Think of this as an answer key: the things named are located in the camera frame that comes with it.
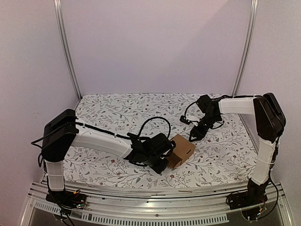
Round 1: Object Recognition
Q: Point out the brown cardboard box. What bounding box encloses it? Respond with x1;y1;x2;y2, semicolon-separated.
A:
167;134;196;169

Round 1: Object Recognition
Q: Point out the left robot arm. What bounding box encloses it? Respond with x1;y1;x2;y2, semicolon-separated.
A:
31;109;176;204

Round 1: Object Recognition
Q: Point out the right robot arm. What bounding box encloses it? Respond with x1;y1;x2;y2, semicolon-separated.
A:
182;93;286;205

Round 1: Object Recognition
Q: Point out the floral patterned table cloth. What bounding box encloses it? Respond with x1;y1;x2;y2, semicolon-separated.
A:
63;94;257;190

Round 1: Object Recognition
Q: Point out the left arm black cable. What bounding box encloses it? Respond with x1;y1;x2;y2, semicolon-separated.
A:
137;117;172;142

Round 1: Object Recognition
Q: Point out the aluminium frame post right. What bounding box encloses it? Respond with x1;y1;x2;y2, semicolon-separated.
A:
231;0;259;96

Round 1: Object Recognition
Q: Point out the aluminium frame post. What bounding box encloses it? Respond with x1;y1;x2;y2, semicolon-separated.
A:
231;0;259;96
54;0;82;101

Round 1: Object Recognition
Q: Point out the aluminium front rail base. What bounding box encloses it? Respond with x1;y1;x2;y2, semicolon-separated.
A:
20;181;294;226

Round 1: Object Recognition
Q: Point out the aluminium frame post left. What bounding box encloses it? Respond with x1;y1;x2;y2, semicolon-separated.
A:
54;0;82;101

